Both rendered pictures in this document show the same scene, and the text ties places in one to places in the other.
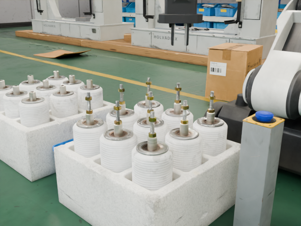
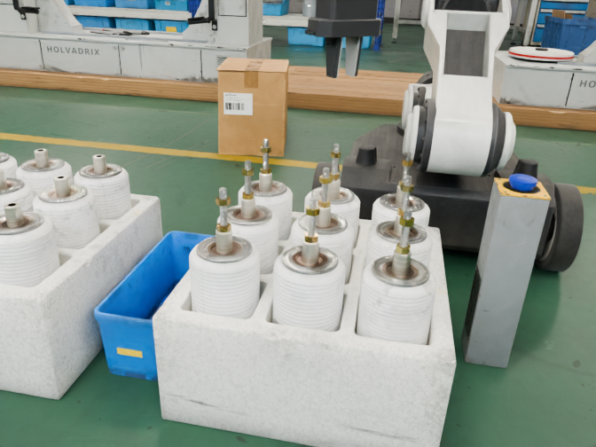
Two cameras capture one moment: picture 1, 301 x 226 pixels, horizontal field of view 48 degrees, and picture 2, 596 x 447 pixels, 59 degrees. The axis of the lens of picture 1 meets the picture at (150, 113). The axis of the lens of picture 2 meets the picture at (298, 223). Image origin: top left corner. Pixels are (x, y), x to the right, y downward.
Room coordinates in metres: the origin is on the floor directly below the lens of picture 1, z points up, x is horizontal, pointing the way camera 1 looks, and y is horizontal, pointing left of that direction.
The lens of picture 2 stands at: (0.30, 0.43, 0.59)
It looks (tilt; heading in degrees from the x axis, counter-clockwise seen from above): 25 degrees down; 326
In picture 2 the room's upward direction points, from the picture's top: 2 degrees clockwise
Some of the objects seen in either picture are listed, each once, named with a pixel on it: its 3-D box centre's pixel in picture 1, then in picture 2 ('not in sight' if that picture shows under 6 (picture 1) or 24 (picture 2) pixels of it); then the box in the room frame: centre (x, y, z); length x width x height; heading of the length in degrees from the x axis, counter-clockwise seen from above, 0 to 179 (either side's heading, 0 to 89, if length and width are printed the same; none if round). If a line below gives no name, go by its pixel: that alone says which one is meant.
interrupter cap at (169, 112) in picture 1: (177, 112); (333, 195); (0.96, -0.08, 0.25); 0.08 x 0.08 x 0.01
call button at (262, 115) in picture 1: (264, 117); (521, 184); (0.73, -0.26, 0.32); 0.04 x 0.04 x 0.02
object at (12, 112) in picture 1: (19, 117); not in sight; (1.17, 0.48, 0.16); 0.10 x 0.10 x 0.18
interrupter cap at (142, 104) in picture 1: (148, 104); (265, 188); (1.05, 0.01, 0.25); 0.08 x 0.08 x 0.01
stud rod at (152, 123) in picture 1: (152, 127); (404, 235); (0.71, 0.00, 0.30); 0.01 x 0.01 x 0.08
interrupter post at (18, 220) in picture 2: (32, 96); (13, 215); (1.09, 0.40, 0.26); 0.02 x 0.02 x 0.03
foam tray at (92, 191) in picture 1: (150, 174); (317, 311); (0.88, 0.00, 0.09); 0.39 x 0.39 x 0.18; 46
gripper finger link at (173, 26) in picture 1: (171, 33); (331, 56); (0.96, -0.06, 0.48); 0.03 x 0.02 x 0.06; 0
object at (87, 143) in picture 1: (92, 153); (225, 305); (0.87, 0.17, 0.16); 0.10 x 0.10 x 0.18
